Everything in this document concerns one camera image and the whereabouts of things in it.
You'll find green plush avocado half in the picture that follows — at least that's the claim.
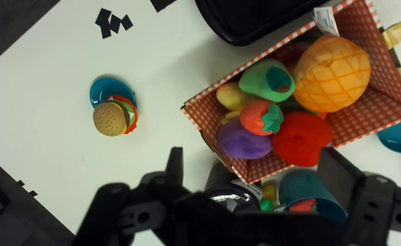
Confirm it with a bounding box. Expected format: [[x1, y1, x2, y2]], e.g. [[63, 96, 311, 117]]
[[237, 58, 297, 105]]

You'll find yellow plush fruit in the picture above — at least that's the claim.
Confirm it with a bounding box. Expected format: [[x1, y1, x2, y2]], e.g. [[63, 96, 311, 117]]
[[215, 81, 252, 114]]

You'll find black ribbed plastic tray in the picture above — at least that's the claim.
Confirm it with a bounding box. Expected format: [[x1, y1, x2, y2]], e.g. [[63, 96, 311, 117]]
[[193, 0, 333, 49]]

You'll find black equipment base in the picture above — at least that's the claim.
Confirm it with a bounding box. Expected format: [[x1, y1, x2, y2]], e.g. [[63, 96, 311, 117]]
[[0, 150, 75, 246]]

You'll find blue toy plate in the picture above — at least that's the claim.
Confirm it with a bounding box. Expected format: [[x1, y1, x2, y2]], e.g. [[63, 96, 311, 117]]
[[88, 76, 140, 113]]

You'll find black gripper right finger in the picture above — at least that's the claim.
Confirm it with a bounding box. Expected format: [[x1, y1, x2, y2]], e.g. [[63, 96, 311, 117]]
[[316, 147, 364, 217]]

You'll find red toy strawberry piece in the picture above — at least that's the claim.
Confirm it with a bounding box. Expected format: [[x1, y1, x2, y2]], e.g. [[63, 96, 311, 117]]
[[288, 199, 319, 214]]

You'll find dark transparent pot lid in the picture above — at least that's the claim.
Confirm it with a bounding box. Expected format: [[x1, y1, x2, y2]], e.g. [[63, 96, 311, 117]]
[[207, 185, 257, 215]]

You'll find red checkered fabric box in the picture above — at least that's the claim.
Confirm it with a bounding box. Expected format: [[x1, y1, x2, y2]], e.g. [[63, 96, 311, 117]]
[[181, 0, 401, 188]]

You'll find teal toy pot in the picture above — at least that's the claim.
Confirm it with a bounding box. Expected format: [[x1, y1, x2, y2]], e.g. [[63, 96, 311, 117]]
[[278, 169, 350, 223]]

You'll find toy hamburger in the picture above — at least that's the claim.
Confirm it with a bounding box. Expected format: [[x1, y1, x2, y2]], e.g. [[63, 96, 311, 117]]
[[92, 94, 141, 139]]

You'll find yellow toy pineapple slice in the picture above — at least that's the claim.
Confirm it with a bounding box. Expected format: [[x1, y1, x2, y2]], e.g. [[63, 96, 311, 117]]
[[381, 18, 401, 87]]

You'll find orange plush pineapple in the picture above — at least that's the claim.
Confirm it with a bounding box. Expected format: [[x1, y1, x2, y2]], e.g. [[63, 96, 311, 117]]
[[292, 35, 374, 115]]

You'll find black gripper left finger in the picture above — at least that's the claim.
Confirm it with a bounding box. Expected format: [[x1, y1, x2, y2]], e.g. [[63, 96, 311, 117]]
[[164, 146, 186, 185]]

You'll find purple plush eggplant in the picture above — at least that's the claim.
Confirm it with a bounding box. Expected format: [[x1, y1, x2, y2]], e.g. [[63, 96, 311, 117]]
[[215, 118, 275, 162]]

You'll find red plush strawberry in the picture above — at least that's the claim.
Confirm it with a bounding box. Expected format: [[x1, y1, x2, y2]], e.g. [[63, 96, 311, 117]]
[[238, 99, 285, 139]]

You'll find white fabric tag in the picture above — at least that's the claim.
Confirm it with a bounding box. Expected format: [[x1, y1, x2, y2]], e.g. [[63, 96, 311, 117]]
[[312, 5, 342, 39]]

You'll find red plush tomato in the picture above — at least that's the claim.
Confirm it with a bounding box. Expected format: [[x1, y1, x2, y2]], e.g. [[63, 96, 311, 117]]
[[271, 111, 335, 169]]

